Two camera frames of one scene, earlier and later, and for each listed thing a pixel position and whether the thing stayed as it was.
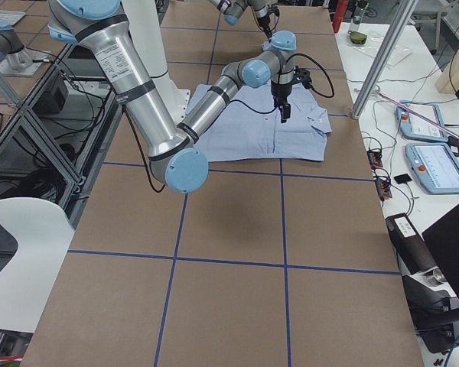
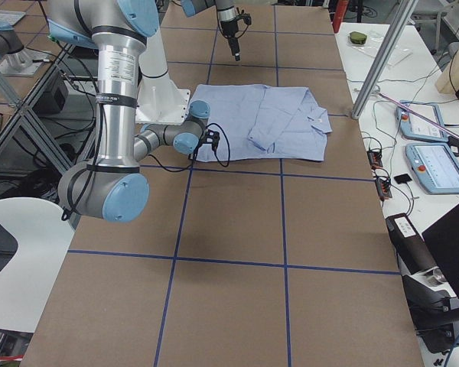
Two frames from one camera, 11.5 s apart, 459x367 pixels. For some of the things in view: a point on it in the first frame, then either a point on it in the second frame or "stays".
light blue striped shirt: [249, 129] stays
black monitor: [451, 241] stays
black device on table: [411, 247] stays
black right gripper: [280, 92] -> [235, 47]
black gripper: [303, 76] -> [211, 137]
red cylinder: [339, 13] stays
